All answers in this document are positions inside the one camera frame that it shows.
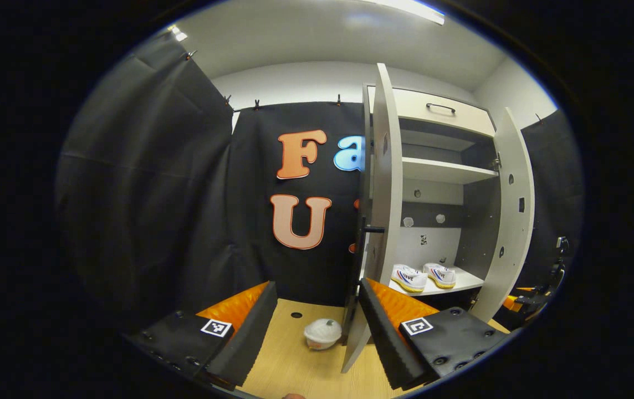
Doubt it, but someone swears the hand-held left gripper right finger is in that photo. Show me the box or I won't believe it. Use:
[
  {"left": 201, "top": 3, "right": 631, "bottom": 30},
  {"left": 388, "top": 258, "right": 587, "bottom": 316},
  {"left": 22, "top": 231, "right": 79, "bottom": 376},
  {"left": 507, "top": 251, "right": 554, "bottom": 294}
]
[{"left": 357, "top": 277, "right": 510, "bottom": 391}]

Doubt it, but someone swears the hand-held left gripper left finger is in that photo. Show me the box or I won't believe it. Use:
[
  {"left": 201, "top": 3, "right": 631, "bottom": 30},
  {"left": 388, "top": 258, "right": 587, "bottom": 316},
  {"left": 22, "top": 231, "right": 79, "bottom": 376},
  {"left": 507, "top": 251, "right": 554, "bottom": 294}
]
[{"left": 127, "top": 280, "right": 279, "bottom": 388}]

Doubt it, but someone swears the white cabinet door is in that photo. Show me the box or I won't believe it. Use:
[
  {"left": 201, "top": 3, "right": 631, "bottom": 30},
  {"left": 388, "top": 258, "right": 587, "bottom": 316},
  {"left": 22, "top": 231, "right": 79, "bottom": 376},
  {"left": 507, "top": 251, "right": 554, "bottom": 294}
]
[
  {"left": 342, "top": 63, "right": 403, "bottom": 373},
  {"left": 469, "top": 107, "right": 535, "bottom": 323}
]

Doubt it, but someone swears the white striped shoe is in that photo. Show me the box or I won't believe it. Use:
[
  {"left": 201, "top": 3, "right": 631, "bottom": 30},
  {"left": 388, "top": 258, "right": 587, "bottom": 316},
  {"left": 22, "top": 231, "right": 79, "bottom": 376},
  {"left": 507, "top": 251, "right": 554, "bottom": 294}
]
[
  {"left": 391, "top": 264, "right": 428, "bottom": 293},
  {"left": 423, "top": 263, "right": 457, "bottom": 290}
]

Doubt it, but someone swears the white shoe cabinet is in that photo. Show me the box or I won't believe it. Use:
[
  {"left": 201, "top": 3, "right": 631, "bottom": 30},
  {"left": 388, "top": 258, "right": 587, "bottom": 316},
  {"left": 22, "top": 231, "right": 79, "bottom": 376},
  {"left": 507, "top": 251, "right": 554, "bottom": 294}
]
[{"left": 342, "top": 63, "right": 535, "bottom": 373}]

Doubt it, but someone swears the white cabinet drawer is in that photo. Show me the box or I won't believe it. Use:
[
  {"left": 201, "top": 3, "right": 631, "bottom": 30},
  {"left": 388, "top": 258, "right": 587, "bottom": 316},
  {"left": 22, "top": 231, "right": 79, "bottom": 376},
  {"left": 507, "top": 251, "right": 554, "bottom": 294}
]
[{"left": 367, "top": 85, "right": 496, "bottom": 137}]

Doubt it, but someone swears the white lidded bowl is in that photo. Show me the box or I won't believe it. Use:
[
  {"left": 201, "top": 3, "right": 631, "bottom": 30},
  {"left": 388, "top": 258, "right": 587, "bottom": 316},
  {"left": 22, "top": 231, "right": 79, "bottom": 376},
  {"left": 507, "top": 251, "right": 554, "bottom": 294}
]
[{"left": 304, "top": 318, "right": 343, "bottom": 351}]

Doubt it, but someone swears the black backdrop cloth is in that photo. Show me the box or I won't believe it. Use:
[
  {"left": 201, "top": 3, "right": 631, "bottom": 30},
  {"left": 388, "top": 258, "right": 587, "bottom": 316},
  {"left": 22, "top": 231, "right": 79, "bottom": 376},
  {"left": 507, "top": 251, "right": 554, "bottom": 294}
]
[
  {"left": 55, "top": 30, "right": 234, "bottom": 333},
  {"left": 517, "top": 109, "right": 585, "bottom": 289},
  {"left": 227, "top": 101, "right": 372, "bottom": 306}
]

